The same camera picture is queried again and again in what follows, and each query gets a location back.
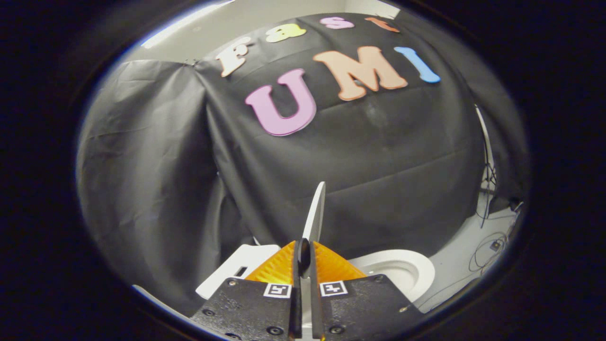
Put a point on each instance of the black tripod stand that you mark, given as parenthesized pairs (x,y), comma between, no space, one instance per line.
(487,166)

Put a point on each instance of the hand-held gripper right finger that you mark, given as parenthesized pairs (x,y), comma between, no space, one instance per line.
(360,308)

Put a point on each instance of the white toilet lid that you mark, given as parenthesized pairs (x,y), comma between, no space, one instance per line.
(316,213)

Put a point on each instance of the black backdrop cloth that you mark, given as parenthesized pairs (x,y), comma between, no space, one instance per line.
(378,166)

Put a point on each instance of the white toilet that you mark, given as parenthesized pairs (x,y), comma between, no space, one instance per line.
(402,270)

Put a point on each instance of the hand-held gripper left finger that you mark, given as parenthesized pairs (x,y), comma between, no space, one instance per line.
(251,308)

